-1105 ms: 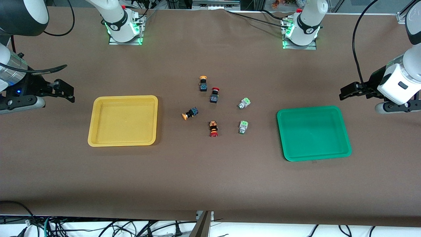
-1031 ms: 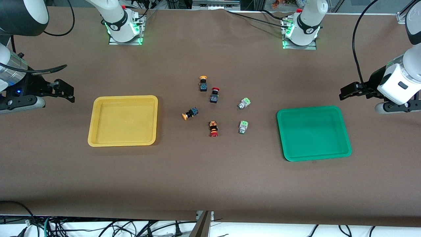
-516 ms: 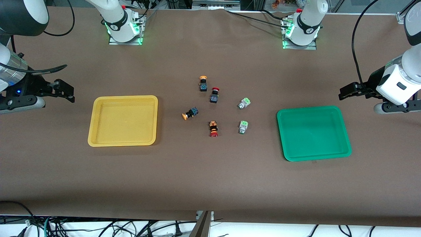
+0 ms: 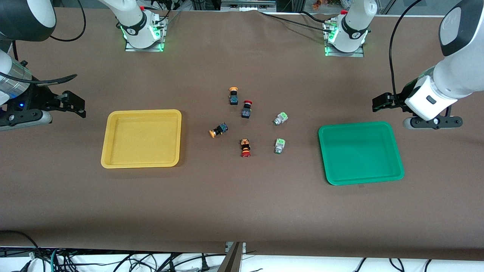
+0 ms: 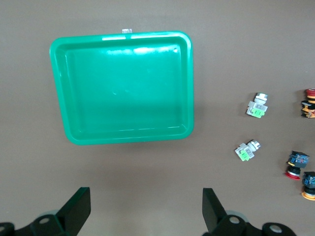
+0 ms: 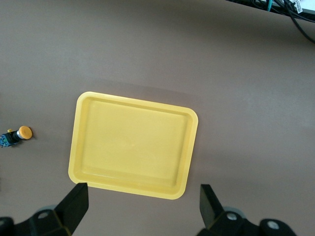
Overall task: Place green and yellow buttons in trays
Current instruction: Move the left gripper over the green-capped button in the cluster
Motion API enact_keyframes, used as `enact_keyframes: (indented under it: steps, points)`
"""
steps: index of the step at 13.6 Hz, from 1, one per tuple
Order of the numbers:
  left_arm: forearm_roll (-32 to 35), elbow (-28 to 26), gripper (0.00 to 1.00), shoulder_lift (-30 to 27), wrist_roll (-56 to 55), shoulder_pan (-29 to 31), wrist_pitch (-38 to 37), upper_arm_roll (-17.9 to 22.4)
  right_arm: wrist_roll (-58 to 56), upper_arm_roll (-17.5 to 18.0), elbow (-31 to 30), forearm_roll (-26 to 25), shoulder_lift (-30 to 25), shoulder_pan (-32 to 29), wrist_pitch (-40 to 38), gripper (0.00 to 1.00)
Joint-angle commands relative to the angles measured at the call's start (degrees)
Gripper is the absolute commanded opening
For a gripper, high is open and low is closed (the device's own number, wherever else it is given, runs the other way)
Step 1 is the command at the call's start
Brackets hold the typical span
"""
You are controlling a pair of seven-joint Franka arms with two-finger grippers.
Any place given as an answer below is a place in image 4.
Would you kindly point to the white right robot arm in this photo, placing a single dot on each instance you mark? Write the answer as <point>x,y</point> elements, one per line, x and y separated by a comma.
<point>132,15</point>

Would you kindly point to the red button black blue body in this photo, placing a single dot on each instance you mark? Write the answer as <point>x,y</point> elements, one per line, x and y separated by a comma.
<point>246,111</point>

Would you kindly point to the aluminium frame rail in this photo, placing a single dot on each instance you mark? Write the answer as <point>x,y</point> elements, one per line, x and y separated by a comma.
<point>245,4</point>

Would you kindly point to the red button orange body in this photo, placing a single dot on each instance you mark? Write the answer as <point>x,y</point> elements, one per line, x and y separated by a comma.
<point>245,146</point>

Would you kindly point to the green square push button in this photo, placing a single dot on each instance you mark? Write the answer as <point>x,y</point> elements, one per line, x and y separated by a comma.
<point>280,118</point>
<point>280,145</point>

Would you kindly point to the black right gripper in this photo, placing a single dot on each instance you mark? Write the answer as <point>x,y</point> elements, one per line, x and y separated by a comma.
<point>38,99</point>

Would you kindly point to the yellow plastic tray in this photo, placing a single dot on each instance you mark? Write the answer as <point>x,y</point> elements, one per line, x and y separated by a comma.
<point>141,139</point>

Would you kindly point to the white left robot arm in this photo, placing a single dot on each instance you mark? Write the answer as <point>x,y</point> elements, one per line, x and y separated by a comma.
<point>461,68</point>

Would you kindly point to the green plastic tray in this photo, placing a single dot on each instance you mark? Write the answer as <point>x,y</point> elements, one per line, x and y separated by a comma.
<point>359,155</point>

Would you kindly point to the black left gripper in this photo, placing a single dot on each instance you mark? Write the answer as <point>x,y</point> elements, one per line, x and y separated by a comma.
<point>408,89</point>

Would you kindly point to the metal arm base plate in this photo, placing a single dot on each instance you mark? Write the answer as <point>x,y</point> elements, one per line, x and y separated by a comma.
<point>151,49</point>
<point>355,54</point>

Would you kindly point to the colourful background items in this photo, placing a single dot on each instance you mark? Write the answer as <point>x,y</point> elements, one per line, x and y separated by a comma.
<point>321,3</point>

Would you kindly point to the grey metal table beam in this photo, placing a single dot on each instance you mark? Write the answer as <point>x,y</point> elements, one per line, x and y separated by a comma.
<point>232,260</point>

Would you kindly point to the yellow mushroom push button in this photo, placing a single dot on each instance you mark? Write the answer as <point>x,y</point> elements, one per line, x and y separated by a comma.
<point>233,99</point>
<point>220,129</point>

